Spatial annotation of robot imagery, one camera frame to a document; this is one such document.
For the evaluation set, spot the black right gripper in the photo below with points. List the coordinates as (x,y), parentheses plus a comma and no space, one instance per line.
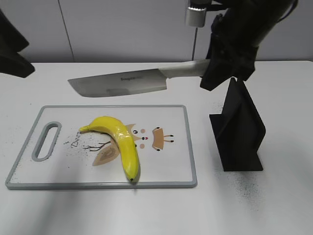
(229,55)

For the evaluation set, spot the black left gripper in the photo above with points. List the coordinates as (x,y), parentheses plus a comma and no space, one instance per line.
(11,43)

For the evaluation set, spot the white-handled kitchen knife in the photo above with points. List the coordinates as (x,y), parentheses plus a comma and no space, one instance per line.
(137,81)

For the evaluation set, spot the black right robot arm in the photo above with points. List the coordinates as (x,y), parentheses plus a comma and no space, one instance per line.
(258,16)

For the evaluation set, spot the yellow plastic banana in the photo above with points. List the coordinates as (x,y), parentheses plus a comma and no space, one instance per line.
(122,137)

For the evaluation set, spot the black knife stand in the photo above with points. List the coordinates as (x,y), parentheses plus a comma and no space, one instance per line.
(238,130)

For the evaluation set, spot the white grey-rimmed cutting board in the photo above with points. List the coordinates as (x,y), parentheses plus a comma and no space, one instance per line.
(55,155)

